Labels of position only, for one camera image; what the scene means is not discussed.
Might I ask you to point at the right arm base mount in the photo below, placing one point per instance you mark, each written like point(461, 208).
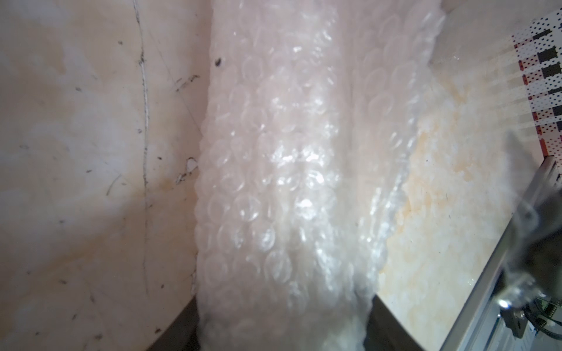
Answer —
point(527, 305)

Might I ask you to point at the aluminium front rail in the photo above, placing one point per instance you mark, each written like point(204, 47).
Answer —
point(479, 325)

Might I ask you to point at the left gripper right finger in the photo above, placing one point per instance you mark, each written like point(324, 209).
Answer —
point(384, 331)

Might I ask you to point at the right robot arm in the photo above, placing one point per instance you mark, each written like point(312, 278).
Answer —
point(533, 262)

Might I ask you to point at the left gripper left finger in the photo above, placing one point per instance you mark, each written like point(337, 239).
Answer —
point(182, 334)

